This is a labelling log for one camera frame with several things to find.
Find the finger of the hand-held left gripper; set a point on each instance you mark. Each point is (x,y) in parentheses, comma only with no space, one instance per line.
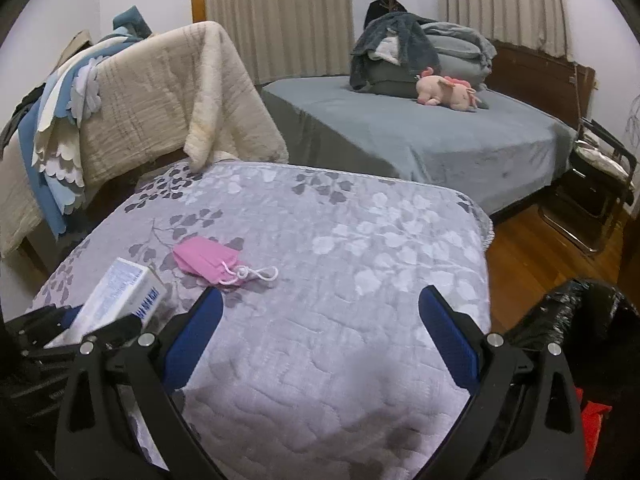
(122,327)
(40,325)

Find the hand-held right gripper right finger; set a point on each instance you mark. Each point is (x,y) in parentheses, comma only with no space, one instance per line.
(450,335)

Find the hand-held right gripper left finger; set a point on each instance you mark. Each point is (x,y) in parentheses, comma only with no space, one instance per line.
(192,340)

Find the white carton box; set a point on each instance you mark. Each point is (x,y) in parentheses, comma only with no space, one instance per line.
(117,295)

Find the black bin with bag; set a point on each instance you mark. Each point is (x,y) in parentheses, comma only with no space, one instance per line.
(580,320)

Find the orange bubble wrap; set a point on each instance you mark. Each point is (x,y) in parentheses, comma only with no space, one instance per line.
(595,425)

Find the pink face mask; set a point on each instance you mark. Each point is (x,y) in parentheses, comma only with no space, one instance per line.
(202,260)

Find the floral grey quilt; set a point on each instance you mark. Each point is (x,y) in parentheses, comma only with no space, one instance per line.
(325,285)

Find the blue white scalloped cloth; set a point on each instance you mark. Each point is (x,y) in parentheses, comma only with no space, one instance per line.
(55,150)

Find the grey bed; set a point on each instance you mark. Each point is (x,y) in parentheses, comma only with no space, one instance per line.
(425,140)

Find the dark clothes pile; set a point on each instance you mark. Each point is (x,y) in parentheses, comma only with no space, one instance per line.
(20,115)

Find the black folding chair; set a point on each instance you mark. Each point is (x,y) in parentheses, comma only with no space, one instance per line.
(595,180)

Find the beige blanket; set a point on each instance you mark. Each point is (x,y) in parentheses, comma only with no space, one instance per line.
(150,90)

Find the pink plush toy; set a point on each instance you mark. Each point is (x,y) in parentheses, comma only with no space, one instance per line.
(447,92)

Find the wooden headboard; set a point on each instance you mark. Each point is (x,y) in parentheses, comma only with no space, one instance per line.
(540,80)

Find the brown cardboard piece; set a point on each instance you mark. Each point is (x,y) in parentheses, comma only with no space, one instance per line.
(72,52)

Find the folded grey blankets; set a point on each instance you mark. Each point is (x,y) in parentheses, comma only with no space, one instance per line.
(460,50)

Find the dark grey fuzzy blanket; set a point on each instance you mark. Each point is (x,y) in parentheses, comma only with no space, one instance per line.
(385,40)

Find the teal cloth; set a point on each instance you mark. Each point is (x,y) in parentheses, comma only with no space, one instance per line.
(132,22)

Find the coat rack with dark garment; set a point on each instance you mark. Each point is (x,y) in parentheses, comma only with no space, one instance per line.
(385,5)

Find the beige pleated curtain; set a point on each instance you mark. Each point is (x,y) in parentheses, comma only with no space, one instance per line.
(280,15)
(505,0)

